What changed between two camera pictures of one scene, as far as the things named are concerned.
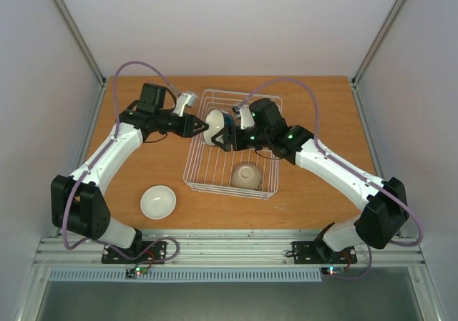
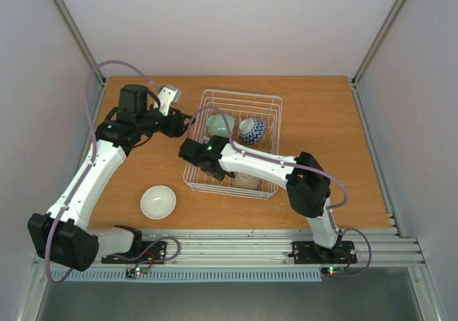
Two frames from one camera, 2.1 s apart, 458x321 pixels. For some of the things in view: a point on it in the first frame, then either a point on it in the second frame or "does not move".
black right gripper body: [231, 137] → [213, 169]
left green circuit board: [141, 269] does not move
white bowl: [246, 176] does not move
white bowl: [157, 202] does not move
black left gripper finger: [198, 127] → [192, 122]
